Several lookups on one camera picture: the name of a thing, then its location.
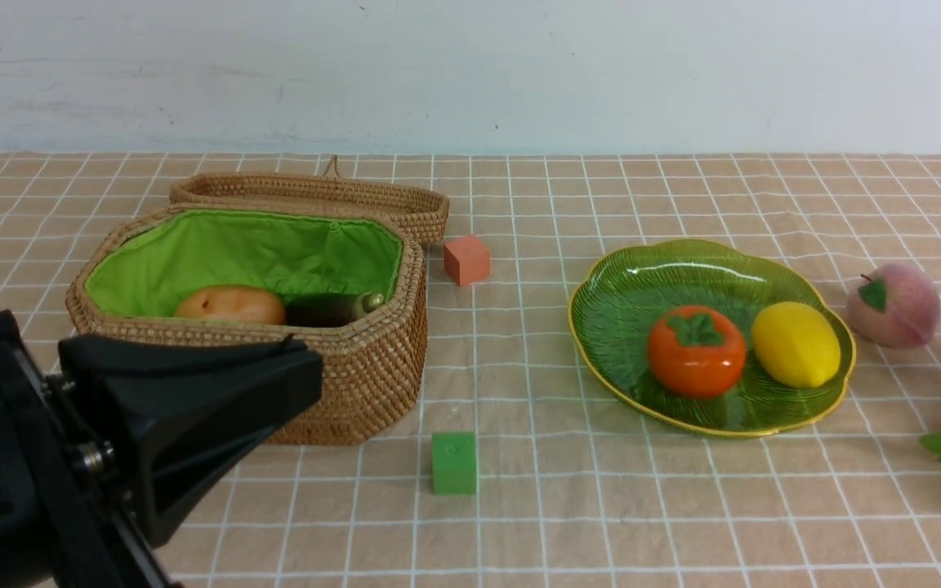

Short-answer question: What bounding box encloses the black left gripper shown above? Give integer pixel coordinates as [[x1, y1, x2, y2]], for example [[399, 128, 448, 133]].
[[0, 311, 323, 587]]

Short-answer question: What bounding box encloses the pink toy peach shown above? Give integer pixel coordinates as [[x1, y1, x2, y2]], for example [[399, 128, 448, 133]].
[[846, 263, 941, 349]]

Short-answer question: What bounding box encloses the tan toy potato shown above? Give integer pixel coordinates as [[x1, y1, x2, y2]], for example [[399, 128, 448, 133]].
[[173, 284, 287, 325]]

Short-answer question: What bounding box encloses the purple toy eggplant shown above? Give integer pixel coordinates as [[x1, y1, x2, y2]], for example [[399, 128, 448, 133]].
[[285, 292, 387, 328]]

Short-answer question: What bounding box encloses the yellow toy lemon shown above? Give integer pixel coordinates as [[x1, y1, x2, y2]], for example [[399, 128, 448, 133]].
[[751, 301, 841, 390]]

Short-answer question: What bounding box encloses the orange toy persimmon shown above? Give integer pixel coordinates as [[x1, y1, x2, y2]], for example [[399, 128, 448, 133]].
[[646, 305, 747, 399]]

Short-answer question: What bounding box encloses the woven rattan basket green lining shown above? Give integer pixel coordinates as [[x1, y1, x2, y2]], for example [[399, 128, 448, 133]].
[[65, 203, 428, 446]]

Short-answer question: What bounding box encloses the green foam cube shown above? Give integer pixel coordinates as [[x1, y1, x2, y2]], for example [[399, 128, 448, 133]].
[[430, 430, 478, 496]]

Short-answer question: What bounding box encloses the woven rattan basket lid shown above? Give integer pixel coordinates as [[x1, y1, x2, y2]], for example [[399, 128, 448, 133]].
[[169, 156, 449, 244]]

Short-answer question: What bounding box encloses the orange foam cube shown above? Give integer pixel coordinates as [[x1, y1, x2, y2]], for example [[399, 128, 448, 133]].
[[444, 234, 492, 287]]

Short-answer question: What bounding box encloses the green glass leaf plate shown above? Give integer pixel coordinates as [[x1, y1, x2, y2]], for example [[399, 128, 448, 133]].
[[568, 238, 856, 438]]

